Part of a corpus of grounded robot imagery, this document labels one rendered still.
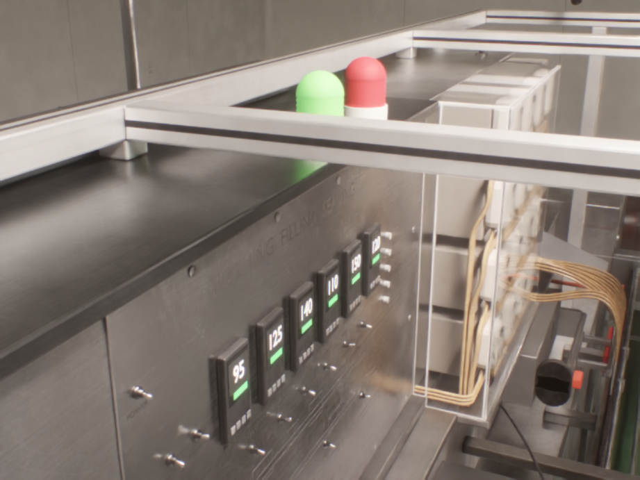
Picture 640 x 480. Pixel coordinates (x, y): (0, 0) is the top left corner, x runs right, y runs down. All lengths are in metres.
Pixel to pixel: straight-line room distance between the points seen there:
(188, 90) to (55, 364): 0.51
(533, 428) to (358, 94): 1.21
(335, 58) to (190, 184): 0.66
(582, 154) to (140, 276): 0.38
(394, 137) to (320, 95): 0.20
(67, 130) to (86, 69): 3.98
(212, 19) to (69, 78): 1.57
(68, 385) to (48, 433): 0.03
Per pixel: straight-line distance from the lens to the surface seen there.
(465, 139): 0.72
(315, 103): 0.92
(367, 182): 1.04
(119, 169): 0.86
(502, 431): 2.03
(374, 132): 0.74
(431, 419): 1.44
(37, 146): 0.79
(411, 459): 1.34
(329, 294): 0.94
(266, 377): 0.82
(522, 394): 1.76
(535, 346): 1.76
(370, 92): 1.06
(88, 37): 4.80
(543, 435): 2.03
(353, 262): 1.00
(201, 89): 1.01
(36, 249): 0.64
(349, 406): 1.13
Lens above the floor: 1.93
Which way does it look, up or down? 20 degrees down
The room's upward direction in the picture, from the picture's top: straight up
